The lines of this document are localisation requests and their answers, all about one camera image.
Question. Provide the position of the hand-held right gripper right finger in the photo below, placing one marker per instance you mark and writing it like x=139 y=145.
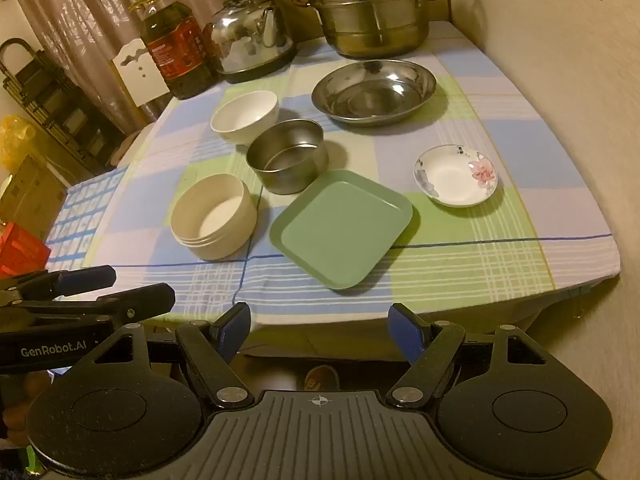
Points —
x=404 y=327

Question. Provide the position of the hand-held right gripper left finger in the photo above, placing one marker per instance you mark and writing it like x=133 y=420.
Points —
x=234 y=327

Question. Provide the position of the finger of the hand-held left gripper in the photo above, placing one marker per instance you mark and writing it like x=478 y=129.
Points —
x=75 y=277
x=140 y=297

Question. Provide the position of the cream ridged round bowl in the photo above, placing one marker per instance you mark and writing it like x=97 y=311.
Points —
x=215 y=217

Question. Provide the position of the green square plate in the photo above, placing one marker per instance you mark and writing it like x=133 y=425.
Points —
x=340 y=230

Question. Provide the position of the small floral dish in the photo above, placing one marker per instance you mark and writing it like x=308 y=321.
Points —
x=452 y=180

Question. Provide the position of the steel bowl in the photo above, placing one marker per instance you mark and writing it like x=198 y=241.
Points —
x=285 y=160

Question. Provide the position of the white ceramic bowl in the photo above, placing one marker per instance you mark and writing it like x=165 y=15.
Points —
x=242 y=115

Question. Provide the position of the large steel basin plate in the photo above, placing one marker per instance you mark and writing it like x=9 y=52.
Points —
x=375 y=90

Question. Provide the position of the red crate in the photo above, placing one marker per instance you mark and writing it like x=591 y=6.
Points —
x=20 y=250

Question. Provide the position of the blue patterned towel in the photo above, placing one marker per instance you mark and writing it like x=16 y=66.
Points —
x=85 y=215

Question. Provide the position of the checked tablecloth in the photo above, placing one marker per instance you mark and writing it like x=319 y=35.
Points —
x=450 y=260

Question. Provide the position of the cardboard box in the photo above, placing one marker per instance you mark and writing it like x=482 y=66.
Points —
x=35 y=195

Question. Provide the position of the shoe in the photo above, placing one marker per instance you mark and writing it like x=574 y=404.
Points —
x=320 y=379

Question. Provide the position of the yellow plastic bag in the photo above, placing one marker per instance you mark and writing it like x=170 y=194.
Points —
x=15 y=140

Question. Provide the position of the black folding rack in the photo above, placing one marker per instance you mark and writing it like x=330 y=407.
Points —
x=65 y=105

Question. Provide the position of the cooking oil bottle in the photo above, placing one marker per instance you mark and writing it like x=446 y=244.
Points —
x=175 y=45

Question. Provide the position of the beige curtain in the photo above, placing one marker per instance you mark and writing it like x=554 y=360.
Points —
x=85 y=15

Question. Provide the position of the stainless steel kettle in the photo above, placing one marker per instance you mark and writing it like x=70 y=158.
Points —
x=247 y=40

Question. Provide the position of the stainless steel steamer pot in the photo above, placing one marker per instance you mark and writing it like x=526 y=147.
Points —
x=370 y=15

